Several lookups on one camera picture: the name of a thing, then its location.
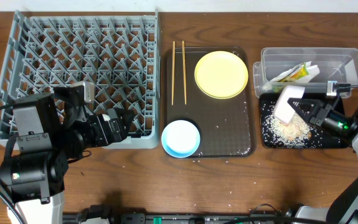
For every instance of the dark brown serving tray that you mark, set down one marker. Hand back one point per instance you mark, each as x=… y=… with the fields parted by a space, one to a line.
x=226 y=126

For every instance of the yellow plate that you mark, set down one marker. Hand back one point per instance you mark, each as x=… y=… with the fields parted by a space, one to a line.
x=221 y=75

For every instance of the right wooden chopstick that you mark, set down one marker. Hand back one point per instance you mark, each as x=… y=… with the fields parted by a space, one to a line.
x=184 y=71

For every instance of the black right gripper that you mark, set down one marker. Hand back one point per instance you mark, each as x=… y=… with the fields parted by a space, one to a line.
x=317 y=106

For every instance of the green orange snack wrapper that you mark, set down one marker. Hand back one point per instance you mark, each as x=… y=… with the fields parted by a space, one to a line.
x=295 y=73

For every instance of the white napkin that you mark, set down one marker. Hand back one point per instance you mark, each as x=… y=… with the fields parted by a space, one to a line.
x=313 y=71

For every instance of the wooden chopstick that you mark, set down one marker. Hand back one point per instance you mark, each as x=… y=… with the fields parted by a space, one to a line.
x=173 y=71
x=184 y=71

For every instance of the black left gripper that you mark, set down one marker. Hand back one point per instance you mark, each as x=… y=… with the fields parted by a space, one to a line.
x=102 y=138

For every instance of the black rail at table edge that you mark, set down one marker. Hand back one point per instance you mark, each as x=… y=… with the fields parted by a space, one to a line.
x=105 y=214

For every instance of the light blue bowl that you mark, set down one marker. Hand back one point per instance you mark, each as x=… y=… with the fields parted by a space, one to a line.
x=180 y=139

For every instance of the clear plastic bin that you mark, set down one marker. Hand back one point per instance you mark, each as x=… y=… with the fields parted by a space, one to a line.
x=334 y=64

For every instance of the black waste tray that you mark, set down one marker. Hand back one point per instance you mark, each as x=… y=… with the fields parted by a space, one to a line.
x=325 y=140

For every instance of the spilled rice pile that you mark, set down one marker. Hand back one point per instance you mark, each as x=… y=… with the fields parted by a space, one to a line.
x=274 y=134

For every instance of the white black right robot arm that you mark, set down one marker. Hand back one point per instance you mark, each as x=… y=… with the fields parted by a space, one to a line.
x=344 y=208

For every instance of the white pink bowl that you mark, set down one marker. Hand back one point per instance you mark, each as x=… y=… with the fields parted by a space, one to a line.
x=282 y=110

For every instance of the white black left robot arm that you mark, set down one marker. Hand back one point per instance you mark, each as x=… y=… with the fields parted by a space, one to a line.
x=54 y=130

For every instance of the grey plastic dish rack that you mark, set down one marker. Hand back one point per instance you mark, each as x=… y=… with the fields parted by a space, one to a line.
x=119 y=55

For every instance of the left wooden chopstick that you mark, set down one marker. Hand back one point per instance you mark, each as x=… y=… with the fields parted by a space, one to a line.
x=173 y=71

